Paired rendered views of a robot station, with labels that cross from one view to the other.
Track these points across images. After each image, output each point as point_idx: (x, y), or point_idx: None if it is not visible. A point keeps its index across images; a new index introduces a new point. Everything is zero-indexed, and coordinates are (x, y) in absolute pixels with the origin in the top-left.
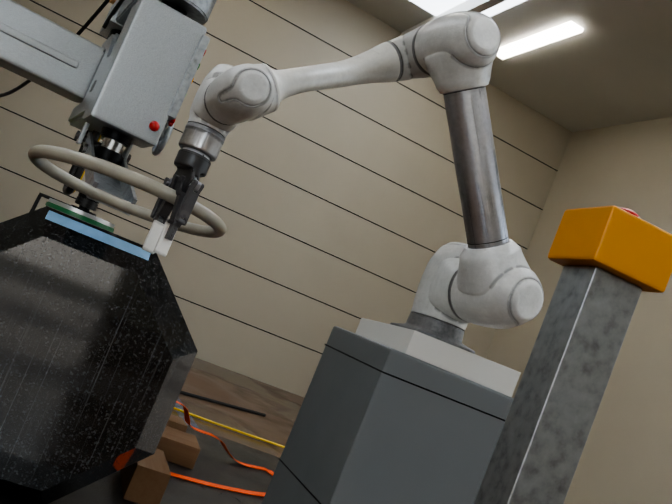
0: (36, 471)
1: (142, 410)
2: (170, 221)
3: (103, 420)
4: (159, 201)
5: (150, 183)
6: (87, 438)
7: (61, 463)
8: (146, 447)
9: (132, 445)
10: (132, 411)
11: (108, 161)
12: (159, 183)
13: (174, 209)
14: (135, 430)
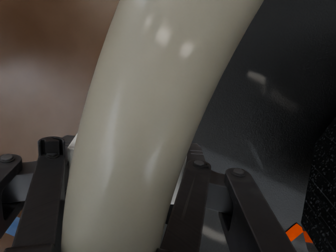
0: (328, 139)
1: (322, 242)
2: (41, 147)
3: (334, 200)
4: (245, 220)
5: (104, 40)
6: (328, 183)
7: (323, 158)
8: (305, 238)
9: (303, 221)
10: (327, 231)
11: None
12: (96, 129)
13: (41, 185)
14: (311, 228)
